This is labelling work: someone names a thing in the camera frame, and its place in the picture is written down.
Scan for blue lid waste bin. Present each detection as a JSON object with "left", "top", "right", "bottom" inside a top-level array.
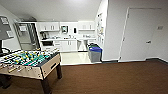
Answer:
[{"left": 88, "top": 46, "right": 103, "bottom": 63}]

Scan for foosball table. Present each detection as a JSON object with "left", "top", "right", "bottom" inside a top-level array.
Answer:
[{"left": 0, "top": 48, "right": 64, "bottom": 94}]

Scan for stainless steel refrigerator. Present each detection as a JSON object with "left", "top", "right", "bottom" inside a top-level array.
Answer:
[{"left": 14, "top": 21, "right": 41, "bottom": 52}]

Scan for white drawer stack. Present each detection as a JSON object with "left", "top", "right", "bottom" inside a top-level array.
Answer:
[{"left": 53, "top": 40, "right": 63, "bottom": 52}]

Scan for white two-door wall cabinet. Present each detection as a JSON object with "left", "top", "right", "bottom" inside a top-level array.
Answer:
[{"left": 38, "top": 21, "right": 61, "bottom": 33}]

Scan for white double-door sink cabinet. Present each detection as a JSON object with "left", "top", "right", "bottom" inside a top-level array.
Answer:
[{"left": 60, "top": 39, "right": 78, "bottom": 53}]

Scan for dark door handle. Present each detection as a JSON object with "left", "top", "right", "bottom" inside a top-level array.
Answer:
[{"left": 145, "top": 40, "right": 153, "bottom": 45}]

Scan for black lid waste bin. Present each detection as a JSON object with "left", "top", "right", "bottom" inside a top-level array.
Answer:
[{"left": 87, "top": 41, "right": 96, "bottom": 46}]

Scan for built-in black microwave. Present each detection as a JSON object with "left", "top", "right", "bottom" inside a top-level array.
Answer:
[{"left": 41, "top": 40, "right": 54, "bottom": 48}]

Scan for white door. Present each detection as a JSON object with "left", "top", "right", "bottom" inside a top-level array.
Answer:
[{"left": 119, "top": 7, "right": 165, "bottom": 63}]

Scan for black coffee machine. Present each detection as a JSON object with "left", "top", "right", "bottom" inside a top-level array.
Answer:
[{"left": 39, "top": 31, "right": 49, "bottom": 41}]

